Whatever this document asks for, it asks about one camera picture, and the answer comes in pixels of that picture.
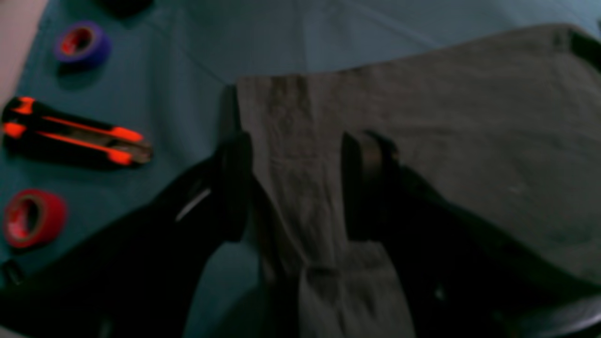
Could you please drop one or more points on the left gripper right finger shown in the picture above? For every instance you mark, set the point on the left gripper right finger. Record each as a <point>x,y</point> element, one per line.
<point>461,275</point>

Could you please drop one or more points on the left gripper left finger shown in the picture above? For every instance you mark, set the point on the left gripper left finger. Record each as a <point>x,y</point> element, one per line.
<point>136,277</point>

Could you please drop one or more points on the dark grey T-shirt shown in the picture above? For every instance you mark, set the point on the dark grey T-shirt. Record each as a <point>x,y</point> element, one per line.
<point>506,127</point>

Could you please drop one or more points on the red tape roll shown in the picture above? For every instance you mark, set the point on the red tape roll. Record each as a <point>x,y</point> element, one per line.
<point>33,218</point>

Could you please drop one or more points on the small black plastic clip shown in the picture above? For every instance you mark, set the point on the small black plastic clip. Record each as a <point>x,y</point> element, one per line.
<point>12,273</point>

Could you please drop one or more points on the orange black utility knife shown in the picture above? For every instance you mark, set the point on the orange black utility knife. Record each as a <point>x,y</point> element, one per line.
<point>40,132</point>

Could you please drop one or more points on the blue table cloth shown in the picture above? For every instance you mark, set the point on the blue table cloth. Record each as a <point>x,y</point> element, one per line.
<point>172,75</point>

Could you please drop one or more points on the purple tape roll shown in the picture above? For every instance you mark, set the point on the purple tape roll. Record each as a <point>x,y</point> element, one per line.
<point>84,45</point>

